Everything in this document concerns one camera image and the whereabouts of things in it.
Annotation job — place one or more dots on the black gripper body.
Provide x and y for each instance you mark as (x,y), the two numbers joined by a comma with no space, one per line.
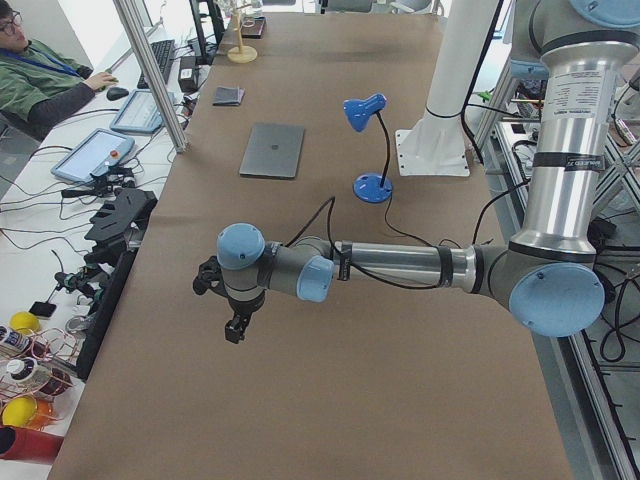
(242,309)

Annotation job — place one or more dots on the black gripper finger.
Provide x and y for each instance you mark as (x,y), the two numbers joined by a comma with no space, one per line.
(235,328)

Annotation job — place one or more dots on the grey laptop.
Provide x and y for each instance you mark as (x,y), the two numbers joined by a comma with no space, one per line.
(273,151)

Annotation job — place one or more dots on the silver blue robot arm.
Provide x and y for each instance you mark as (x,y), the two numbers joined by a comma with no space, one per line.
(544,276)

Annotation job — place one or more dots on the person's hand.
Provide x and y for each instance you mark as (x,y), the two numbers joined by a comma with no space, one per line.
(101,81)

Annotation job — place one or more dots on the blue desk lamp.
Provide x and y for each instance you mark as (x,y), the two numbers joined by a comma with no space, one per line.
(373,185)

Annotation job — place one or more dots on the near teach pendant tablet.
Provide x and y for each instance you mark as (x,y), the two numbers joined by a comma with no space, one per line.
(98,152)

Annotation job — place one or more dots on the teach pendant tablet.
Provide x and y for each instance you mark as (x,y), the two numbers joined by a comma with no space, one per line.
(98,152)
(139,115)

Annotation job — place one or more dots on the yellow ball upper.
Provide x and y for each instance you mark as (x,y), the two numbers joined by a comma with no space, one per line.
(25,322)

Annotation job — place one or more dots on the yellow ball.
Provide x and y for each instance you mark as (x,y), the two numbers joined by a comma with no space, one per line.
(25,322)
(19,412)

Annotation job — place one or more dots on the grey folded cloth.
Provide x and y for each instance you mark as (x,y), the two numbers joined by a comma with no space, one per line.
(228,96)

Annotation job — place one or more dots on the far teach pendant tablet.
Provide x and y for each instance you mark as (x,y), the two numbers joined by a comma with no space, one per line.
(139,115)

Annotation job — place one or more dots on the yellow ball lower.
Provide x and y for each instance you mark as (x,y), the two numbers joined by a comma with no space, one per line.
(19,412)

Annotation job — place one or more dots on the black power adapter box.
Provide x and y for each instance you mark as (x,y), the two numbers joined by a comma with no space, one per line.
(188,77)

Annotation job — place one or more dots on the red cylinder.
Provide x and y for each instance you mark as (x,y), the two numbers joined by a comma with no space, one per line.
(29,445)

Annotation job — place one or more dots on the black computer mouse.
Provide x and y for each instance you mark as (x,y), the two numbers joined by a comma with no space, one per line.
(115,93)

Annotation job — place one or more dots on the wooden stand with round base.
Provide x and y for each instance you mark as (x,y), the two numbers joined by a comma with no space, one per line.
(241,53)

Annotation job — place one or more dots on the black keyboard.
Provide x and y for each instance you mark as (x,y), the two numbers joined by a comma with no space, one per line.
(163,53)

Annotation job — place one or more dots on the dark red tray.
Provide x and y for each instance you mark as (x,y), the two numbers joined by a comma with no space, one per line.
(253,28)

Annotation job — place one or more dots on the person in green jacket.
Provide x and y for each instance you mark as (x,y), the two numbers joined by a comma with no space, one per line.
(40,87)

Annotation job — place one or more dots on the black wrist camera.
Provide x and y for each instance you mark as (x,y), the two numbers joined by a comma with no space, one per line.
(209,278)

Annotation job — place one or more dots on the copper wire basket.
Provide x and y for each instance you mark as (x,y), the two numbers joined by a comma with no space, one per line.
(30,368)

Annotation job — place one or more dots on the aluminium frame post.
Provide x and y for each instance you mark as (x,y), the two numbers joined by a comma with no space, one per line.
(132,25)

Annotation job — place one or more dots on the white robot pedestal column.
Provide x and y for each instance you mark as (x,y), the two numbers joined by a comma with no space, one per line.
(435,145)

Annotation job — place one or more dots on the aluminium side frame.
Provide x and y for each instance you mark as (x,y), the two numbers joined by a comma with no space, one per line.
(593,376)

